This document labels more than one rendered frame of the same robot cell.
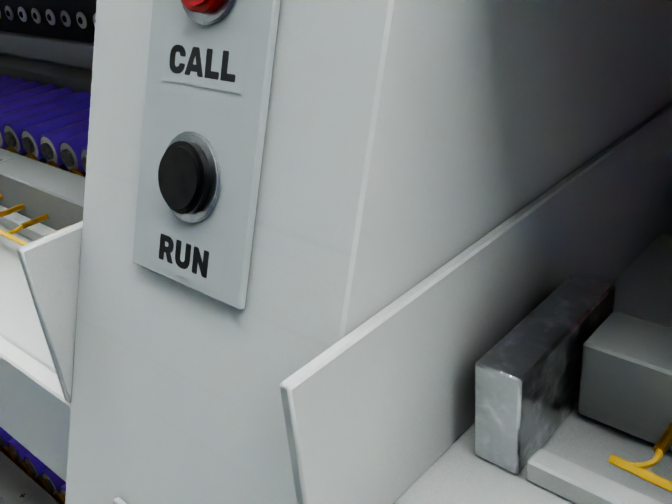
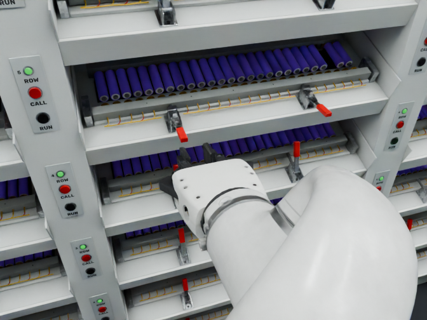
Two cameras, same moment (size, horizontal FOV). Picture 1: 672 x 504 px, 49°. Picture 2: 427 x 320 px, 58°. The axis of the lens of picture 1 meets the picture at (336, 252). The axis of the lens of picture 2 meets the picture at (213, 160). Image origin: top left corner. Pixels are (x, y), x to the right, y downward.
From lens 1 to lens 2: 0.91 m
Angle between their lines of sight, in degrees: 56
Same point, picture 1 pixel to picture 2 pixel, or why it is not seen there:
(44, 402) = (380, 102)
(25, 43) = not seen: hidden behind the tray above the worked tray
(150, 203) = (413, 66)
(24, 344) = (370, 99)
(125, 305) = (404, 80)
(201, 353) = (417, 79)
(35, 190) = (333, 79)
